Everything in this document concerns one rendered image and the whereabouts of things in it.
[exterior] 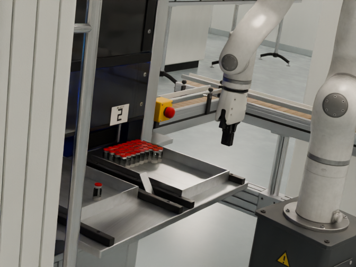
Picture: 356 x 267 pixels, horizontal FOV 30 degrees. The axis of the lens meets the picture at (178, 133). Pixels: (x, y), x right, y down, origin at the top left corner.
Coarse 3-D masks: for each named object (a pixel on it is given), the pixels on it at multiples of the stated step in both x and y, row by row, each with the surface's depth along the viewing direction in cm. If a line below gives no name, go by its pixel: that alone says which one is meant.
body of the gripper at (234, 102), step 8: (224, 88) 191; (224, 96) 189; (232, 96) 188; (240, 96) 190; (224, 104) 189; (232, 104) 189; (240, 104) 192; (216, 112) 191; (232, 112) 190; (240, 112) 193; (216, 120) 192; (232, 120) 191; (240, 120) 196
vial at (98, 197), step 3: (96, 186) 177; (99, 186) 177; (96, 189) 177; (99, 189) 177; (93, 192) 178; (96, 192) 177; (99, 192) 177; (93, 195) 178; (96, 195) 177; (99, 195) 177; (93, 198) 178; (96, 198) 177; (99, 198) 178
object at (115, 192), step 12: (96, 180) 191; (108, 180) 189; (120, 180) 186; (60, 192) 180; (84, 192) 182; (108, 192) 185; (120, 192) 177; (132, 192) 181; (60, 204) 165; (84, 204) 175; (96, 204) 169; (108, 204) 174; (120, 204) 178; (84, 216) 167
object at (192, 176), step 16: (96, 160) 201; (176, 160) 216; (192, 160) 213; (160, 176) 202; (176, 176) 204; (192, 176) 205; (208, 176) 207; (224, 176) 204; (176, 192) 186; (192, 192) 190
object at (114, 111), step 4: (128, 104) 213; (112, 108) 206; (116, 108) 208; (120, 108) 210; (124, 108) 211; (128, 108) 213; (112, 112) 207; (116, 112) 208; (120, 112) 210; (124, 112) 212; (112, 116) 207; (116, 116) 209; (120, 116) 211; (124, 116) 213; (112, 120) 208; (116, 120) 210; (120, 120) 211; (124, 120) 213; (112, 124) 209
